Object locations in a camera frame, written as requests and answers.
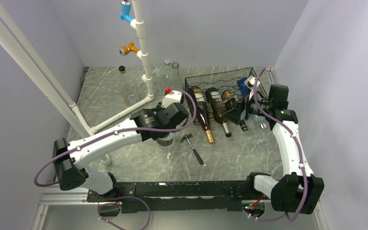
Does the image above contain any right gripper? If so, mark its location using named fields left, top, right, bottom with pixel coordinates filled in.
left=222, top=89, right=272, bottom=125

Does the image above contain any clear frosted wine bottle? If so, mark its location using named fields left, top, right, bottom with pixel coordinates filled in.
left=170, top=61, right=184, bottom=90

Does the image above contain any clear bottle dark label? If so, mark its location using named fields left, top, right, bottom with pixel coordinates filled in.
left=156, top=133, right=175, bottom=149

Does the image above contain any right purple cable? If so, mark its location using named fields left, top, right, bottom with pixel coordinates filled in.
left=241, top=67, right=309, bottom=222

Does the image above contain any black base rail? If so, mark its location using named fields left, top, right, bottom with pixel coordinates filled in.
left=87, top=180, right=268, bottom=214

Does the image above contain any orange pipe nozzle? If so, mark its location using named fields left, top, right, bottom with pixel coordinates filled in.
left=119, top=42, right=139, bottom=56

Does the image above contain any green wine bottle silver cap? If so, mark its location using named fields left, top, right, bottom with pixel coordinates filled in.
left=205, top=87, right=231, bottom=138

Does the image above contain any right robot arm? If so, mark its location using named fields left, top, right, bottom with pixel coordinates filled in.
left=222, top=84, right=324, bottom=216

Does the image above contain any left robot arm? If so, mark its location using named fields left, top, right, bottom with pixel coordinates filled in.
left=53, top=103, right=189, bottom=201

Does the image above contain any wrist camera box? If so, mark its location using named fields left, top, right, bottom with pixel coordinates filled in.
left=244, top=75, right=260, bottom=97
left=161, top=87, right=184, bottom=108

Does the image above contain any black wire wine rack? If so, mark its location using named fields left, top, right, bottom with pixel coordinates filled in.
left=184, top=67, right=257, bottom=125

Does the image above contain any blue pipe nozzle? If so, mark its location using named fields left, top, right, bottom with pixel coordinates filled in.
left=119, top=0, right=132, bottom=23

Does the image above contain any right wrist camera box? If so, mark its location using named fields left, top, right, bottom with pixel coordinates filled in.
left=244, top=75, right=260, bottom=97

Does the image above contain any clear bottle white label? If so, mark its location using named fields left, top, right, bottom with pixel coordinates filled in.
left=118, top=66, right=141, bottom=106

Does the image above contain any round clear glass bottle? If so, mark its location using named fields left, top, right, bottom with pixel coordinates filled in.
left=160, top=59, right=173, bottom=95

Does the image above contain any blue label clear bottle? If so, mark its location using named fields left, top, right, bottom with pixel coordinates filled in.
left=237, top=78, right=268, bottom=129

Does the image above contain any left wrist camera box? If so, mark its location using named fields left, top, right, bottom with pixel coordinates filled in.
left=161, top=87, right=184, bottom=108

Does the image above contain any red wine bottle gold cap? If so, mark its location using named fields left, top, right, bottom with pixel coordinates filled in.
left=189, top=86, right=214, bottom=144

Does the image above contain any small grey hammer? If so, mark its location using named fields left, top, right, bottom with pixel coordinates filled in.
left=181, top=133, right=204, bottom=165

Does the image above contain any white pvc pipe frame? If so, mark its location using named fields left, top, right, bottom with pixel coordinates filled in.
left=0, top=0, right=155, bottom=166

